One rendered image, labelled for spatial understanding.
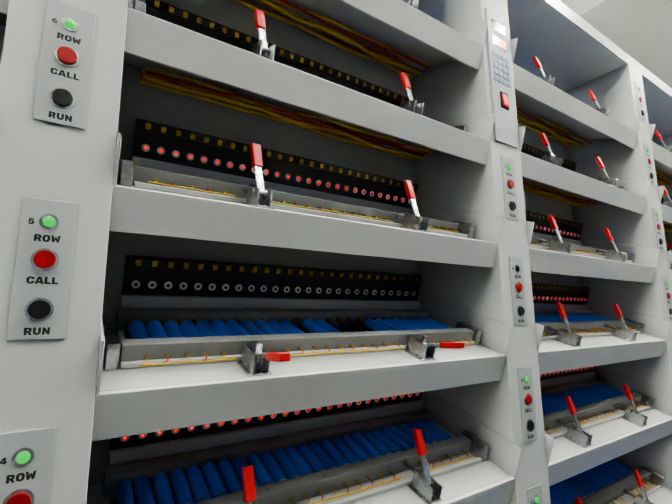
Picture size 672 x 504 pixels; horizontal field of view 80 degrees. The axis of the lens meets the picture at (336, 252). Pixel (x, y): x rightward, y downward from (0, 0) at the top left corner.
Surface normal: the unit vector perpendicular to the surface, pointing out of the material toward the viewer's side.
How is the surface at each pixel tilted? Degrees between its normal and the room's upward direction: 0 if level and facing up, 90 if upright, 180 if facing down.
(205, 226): 108
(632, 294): 90
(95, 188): 90
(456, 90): 90
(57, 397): 90
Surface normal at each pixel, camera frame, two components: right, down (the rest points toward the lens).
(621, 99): -0.83, -0.08
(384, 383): 0.52, 0.17
